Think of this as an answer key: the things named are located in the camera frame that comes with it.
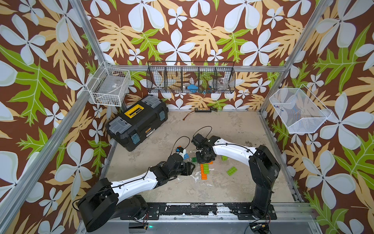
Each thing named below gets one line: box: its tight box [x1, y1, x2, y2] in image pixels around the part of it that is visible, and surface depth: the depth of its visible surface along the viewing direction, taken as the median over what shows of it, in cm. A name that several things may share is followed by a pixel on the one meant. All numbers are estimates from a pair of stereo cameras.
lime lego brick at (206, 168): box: [203, 163, 210, 175], surface depth 90 cm
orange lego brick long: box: [200, 163, 208, 180], surface depth 88 cm
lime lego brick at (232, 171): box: [226, 166, 238, 176], surface depth 89 cm
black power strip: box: [194, 107, 212, 113], surface depth 122 cm
